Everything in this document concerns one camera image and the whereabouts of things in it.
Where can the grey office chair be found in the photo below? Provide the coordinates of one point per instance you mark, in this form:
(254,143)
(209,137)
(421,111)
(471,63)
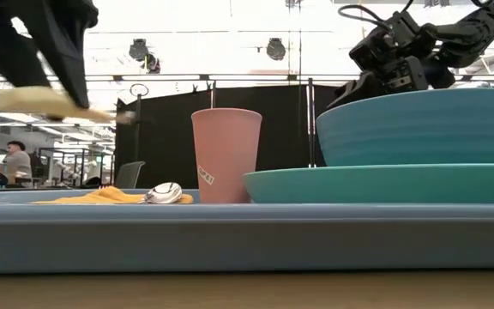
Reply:
(129,173)

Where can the blue plastic tray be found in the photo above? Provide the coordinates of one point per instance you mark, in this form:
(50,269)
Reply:
(230,240)

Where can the person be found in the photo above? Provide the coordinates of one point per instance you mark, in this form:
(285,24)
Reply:
(17,165)

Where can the pink plastic cup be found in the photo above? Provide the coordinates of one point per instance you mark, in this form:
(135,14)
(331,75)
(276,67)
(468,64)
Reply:
(225,150)

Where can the black metal workstation frame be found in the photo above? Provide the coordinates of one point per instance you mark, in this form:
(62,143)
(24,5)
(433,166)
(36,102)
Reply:
(80,167)

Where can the black curtain partition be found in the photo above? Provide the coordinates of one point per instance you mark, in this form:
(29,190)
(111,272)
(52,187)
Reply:
(165,141)

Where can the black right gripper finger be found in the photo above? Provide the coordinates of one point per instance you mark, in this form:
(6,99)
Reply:
(356,88)

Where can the orange cloth napkin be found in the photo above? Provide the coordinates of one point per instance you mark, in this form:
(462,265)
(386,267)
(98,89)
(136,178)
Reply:
(101,196)

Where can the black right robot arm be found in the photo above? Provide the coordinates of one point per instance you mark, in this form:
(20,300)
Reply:
(478,26)

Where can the long grey horizontal rail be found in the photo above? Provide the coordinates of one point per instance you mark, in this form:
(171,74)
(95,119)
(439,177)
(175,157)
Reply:
(247,77)

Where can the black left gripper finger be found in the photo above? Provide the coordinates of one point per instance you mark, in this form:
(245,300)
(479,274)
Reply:
(7,51)
(67,56)

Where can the black round hanging lamp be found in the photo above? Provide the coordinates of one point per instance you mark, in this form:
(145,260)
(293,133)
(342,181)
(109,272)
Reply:
(140,49)
(275,48)

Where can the teal round plate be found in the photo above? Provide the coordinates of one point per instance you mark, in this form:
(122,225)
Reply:
(380,184)

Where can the blue ribbed bowl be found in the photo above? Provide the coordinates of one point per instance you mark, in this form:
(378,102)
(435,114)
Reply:
(423,129)

